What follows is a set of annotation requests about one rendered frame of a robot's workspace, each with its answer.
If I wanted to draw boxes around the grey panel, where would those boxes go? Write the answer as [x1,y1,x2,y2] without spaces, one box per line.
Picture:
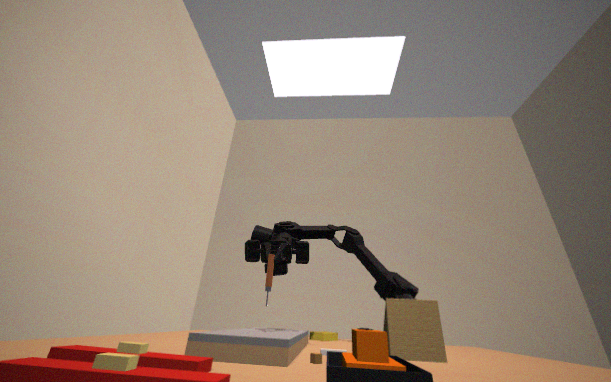
[185,327,309,367]

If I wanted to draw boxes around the red flat slab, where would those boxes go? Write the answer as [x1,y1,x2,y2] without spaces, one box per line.
[0,352,231,382]
[47,342,213,373]

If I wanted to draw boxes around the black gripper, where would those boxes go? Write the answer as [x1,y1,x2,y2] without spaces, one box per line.
[245,236,309,264]

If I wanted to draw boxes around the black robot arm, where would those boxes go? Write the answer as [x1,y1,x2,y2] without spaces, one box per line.
[251,221,419,302]

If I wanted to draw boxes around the awl with brown handle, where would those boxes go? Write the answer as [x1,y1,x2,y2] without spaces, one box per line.
[265,254,275,307]

